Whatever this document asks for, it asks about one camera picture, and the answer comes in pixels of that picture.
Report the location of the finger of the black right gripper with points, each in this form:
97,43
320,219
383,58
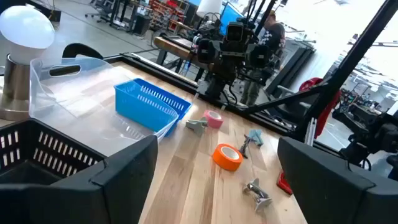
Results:
258,56
206,51

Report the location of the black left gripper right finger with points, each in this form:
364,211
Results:
335,199

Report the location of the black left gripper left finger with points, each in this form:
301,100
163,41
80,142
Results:
77,202

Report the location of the red stapler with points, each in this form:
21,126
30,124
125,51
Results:
284,184

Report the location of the pink tape roll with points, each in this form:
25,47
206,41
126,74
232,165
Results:
212,122

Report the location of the light grey staple remover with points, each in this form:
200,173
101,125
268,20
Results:
196,126

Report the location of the orange tape roll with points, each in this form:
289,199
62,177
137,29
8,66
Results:
222,161

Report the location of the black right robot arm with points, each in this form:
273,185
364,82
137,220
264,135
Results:
217,88

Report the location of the black staple remover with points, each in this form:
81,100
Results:
244,147

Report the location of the person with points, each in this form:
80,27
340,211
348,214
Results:
275,37

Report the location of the wooden background table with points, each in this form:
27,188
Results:
174,48

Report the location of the blue lit monitor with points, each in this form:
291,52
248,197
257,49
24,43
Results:
230,17

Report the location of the black slotted plastic basket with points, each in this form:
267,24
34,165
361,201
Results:
62,146

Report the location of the black background machine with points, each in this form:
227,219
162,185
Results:
370,130

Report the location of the small silver cylinder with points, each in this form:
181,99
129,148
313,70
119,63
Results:
257,137

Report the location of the red round object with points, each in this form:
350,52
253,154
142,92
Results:
323,115

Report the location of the blue slotted plastic basket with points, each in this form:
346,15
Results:
136,105

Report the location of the clear plastic bin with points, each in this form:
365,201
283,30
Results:
93,102

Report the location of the white light bulb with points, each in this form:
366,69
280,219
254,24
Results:
26,31

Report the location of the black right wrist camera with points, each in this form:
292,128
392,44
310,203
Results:
234,31

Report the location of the black aluminium rig frame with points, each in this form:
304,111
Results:
351,56

